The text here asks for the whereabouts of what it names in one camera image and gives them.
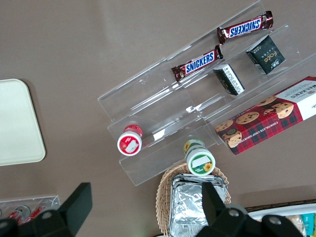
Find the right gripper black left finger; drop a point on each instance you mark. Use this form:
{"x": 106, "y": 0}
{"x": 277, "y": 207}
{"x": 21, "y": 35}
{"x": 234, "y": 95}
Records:
{"x": 74, "y": 205}

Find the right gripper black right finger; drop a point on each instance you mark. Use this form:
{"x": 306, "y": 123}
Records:
{"x": 212, "y": 205}

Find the oval light wicker basket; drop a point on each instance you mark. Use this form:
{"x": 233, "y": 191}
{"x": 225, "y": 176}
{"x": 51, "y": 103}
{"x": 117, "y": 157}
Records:
{"x": 164, "y": 197}

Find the cream plastic tray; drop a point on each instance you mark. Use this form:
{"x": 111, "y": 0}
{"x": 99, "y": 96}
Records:
{"x": 17, "y": 123}

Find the stacked aluminium foil containers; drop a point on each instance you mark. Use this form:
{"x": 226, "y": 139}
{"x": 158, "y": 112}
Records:
{"x": 187, "y": 205}

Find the clear acrylic bottle rack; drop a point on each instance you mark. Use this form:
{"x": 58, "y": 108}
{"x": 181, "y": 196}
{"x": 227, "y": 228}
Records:
{"x": 37, "y": 200}

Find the red cola bottle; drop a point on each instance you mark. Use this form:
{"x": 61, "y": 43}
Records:
{"x": 21, "y": 211}
{"x": 37, "y": 211}

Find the green lid yogurt cup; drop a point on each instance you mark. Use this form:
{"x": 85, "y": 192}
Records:
{"x": 200, "y": 161}

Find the white rectangular snack bin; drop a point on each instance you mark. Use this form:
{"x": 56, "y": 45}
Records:
{"x": 276, "y": 212}

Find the red lid yogurt cup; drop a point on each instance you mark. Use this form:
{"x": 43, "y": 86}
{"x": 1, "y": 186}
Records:
{"x": 129, "y": 144}

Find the clear rice cracker bag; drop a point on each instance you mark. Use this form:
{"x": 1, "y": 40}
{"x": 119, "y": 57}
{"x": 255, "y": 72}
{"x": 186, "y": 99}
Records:
{"x": 295, "y": 222}

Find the red tartan cookie box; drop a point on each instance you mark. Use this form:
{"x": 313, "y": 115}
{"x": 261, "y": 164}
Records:
{"x": 261, "y": 123}

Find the teal snack packet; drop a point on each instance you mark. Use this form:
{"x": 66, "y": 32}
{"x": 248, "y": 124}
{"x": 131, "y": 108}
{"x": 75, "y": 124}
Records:
{"x": 308, "y": 223}

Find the clear acrylic stepped shelf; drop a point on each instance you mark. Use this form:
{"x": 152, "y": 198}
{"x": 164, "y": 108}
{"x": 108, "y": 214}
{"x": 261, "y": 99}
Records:
{"x": 153, "y": 98}

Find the small black carton box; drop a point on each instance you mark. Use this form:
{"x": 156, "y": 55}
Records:
{"x": 267, "y": 55}
{"x": 229, "y": 80}

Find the brown Snickers bar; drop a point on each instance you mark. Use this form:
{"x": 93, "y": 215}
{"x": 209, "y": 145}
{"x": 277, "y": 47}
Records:
{"x": 244, "y": 27}
{"x": 198, "y": 64}

